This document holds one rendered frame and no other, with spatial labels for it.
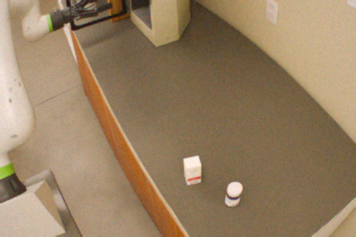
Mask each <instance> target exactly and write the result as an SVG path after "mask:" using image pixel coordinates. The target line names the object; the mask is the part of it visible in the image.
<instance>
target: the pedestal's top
mask: <svg viewBox="0 0 356 237"><path fill-rule="evenodd" d="M43 180H45V181H46V182H47V183H48V185H49V187H50V189H51V191H52V195H53V198H54V201H55V202H56V206H57V209H58V212H59V215H60V218H61V221H62V224H63V225H64V229H65V231H66V232H65V233H63V234H60V235H57V236H53V237H83V236H82V233H81V231H80V230H79V228H78V226H77V225H76V222H75V221H74V218H73V217H72V214H71V213H70V211H69V209H68V206H67V204H66V201H65V199H64V197H63V194H62V193H61V191H60V188H59V185H58V183H57V181H56V178H55V177H54V174H53V172H52V170H51V169H50V168H49V169H47V170H45V171H43V172H41V173H39V174H37V175H36V176H35V175H34V176H33V177H31V178H29V179H27V180H25V181H23V182H22V184H23V185H24V186H25V187H26V188H27V187H29V186H31V185H34V184H37V183H38V182H41V181H43Z"/></svg>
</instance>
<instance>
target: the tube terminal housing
mask: <svg viewBox="0 0 356 237"><path fill-rule="evenodd" d="M152 4H153V5H150V9H151V10H150V14H151V19H152V22H151V24H152V30H151V29H149V27H147V26H146V24H145V23H143V22H142V21H141V20H140V19H139V18H138V17H137V16H136V15H135V14H134V13H133V11H132V10H131V9H130V10H131V13H130V20H131V21H132V22H133V23H134V24H135V25H136V26H137V27H138V28H139V29H140V30H141V31H142V32H143V33H144V34H145V35H146V36H147V37H148V39H150V41H151V42H152V43H153V44H154V45H156V47H157V46H160V45H164V44H167V43H170V42H173V41H176V40H179V39H180V37H181V36H182V32H183V31H184V30H185V28H186V27H187V25H188V23H189V22H190V20H191V18H190V2H189V0H152Z"/></svg>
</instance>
